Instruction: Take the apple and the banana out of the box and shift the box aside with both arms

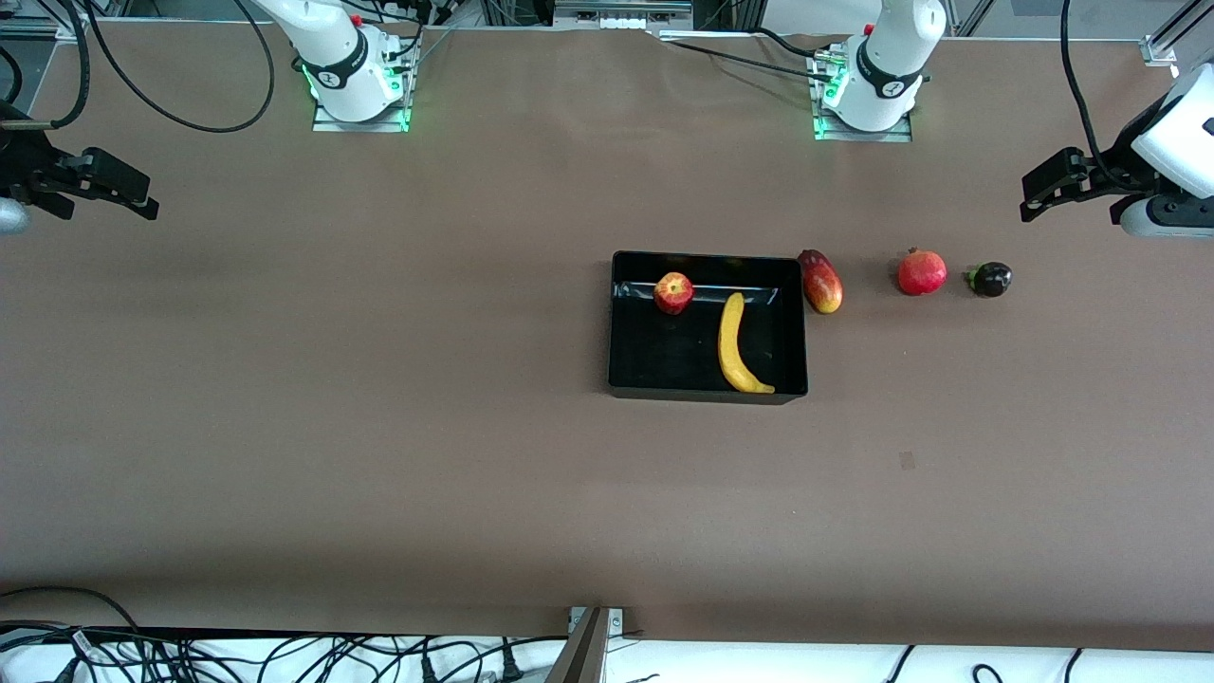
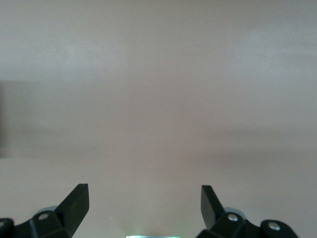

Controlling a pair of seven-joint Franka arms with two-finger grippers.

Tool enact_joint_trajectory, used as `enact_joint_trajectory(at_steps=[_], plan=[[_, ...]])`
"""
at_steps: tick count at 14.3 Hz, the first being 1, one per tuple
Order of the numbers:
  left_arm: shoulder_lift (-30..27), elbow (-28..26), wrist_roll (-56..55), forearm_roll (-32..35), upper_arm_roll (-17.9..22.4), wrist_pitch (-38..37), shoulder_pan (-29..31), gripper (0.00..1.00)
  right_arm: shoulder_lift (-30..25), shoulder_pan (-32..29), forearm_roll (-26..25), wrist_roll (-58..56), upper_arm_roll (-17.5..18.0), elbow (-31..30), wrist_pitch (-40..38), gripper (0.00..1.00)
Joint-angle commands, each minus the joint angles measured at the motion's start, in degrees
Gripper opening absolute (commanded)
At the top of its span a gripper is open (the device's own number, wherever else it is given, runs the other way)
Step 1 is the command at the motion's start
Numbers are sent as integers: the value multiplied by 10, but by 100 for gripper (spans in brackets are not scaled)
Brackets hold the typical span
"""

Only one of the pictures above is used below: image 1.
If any silver metal rail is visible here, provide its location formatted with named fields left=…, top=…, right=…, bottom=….
left=553, top=0, right=693, bottom=29

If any aluminium frame corner profile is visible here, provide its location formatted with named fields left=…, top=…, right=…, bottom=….
left=0, top=19, right=91, bottom=42
left=1143, top=0, right=1214, bottom=67

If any red yellow apple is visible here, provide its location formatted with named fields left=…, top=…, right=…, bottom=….
left=653, top=271, right=694, bottom=316

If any dark purple mangosteen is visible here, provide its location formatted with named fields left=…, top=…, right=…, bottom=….
left=965, top=261, right=1014, bottom=299

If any red pomegranate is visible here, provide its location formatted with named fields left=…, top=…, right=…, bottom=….
left=897, top=247, right=948, bottom=297

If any red yellow mango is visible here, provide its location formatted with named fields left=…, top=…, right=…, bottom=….
left=798, top=249, right=844, bottom=315

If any short black base cable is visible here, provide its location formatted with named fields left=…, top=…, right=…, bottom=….
left=752, top=27, right=820, bottom=58

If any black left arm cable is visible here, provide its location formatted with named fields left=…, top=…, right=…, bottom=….
left=1059, top=0, right=1139, bottom=186

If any black looping floor cable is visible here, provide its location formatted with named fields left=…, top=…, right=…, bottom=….
left=0, top=585, right=143, bottom=635

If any yellow banana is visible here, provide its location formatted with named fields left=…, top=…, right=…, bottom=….
left=717, top=291, right=777, bottom=395

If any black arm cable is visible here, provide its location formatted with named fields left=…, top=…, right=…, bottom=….
left=1059, top=0, right=1139, bottom=186
left=0, top=0, right=277, bottom=134

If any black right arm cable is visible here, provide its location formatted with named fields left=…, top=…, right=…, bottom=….
left=0, top=0, right=277, bottom=134

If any black rectangular plastic tray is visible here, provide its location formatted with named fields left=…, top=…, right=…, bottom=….
left=607, top=249, right=810, bottom=406

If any aluminium profile post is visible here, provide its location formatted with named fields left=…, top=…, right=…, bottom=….
left=545, top=605, right=627, bottom=683

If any long black base cable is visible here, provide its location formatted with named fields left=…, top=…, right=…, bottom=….
left=662, top=38, right=831, bottom=86

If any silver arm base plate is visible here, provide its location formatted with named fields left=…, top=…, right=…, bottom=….
left=311, top=38, right=413, bottom=134
left=809, top=47, right=914, bottom=143

